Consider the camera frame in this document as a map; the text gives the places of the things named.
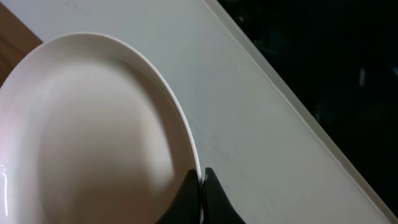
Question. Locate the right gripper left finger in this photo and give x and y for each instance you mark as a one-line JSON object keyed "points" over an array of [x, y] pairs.
{"points": [[185, 207]]}

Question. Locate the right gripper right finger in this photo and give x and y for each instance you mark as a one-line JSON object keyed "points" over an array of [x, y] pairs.
{"points": [[217, 209]]}

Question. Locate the white plate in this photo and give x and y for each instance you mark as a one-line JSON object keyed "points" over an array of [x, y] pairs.
{"points": [[90, 133]]}

